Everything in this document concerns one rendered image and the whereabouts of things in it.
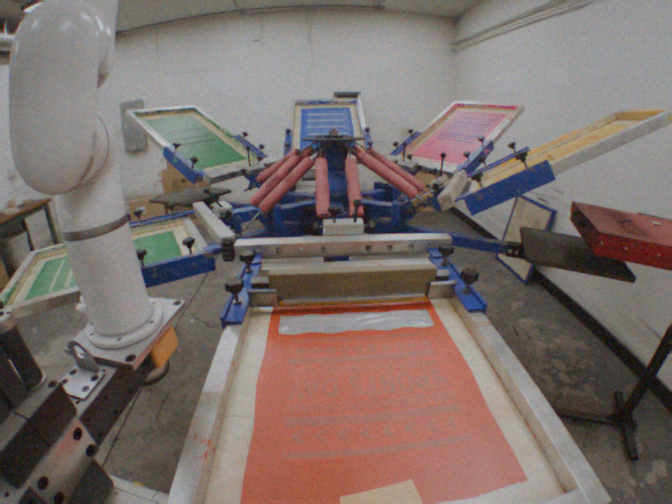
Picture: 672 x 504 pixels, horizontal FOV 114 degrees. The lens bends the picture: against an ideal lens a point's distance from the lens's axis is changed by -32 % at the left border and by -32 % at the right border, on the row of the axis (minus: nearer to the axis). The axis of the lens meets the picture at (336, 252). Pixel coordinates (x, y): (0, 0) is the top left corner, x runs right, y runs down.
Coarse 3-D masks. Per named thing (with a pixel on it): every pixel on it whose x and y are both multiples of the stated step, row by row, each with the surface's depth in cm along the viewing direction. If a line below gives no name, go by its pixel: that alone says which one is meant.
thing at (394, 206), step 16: (288, 192) 167; (368, 192) 164; (384, 192) 169; (400, 192) 173; (272, 208) 132; (288, 208) 141; (384, 208) 143; (400, 208) 134; (272, 224) 136; (320, 224) 124; (400, 224) 138
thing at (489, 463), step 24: (432, 312) 77; (432, 336) 68; (456, 360) 61; (456, 384) 55; (480, 408) 49; (480, 432) 44; (384, 456) 42; (408, 456) 42; (432, 456) 41; (456, 456) 41; (480, 456) 40; (504, 456) 40; (432, 480) 38; (456, 480) 37; (480, 480) 37; (504, 480) 36
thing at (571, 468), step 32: (480, 320) 67; (224, 352) 59; (512, 352) 57; (224, 384) 51; (512, 384) 50; (544, 416) 42; (192, 448) 39; (544, 448) 39; (576, 448) 35; (192, 480) 34; (576, 480) 30
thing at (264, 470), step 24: (288, 312) 78; (312, 312) 78; (336, 312) 78; (288, 336) 69; (312, 336) 69; (264, 360) 62; (288, 360) 62; (264, 384) 56; (264, 408) 51; (264, 432) 46; (264, 456) 42; (264, 480) 38; (288, 480) 38; (312, 480) 39; (336, 480) 39; (360, 480) 39; (384, 480) 38
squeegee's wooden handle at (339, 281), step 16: (272, 272) 75; (288, 272) 75; (304, 272) 75; (320, 272) 75; (336, 272) 75; (352, 272) 75; (368, 272) 75; (384, 272) 76; (400, 272) 76; (416, 272) 76; (432, 272) 76; (272, 288) 76; (288, 288) 76; (304, 288) 76; (320, 288) 76; (336, 288) 77; (352, 288) 77; (368, 288) 77; (384, 288) 77; (400, 288) 78; (416, 288) 78
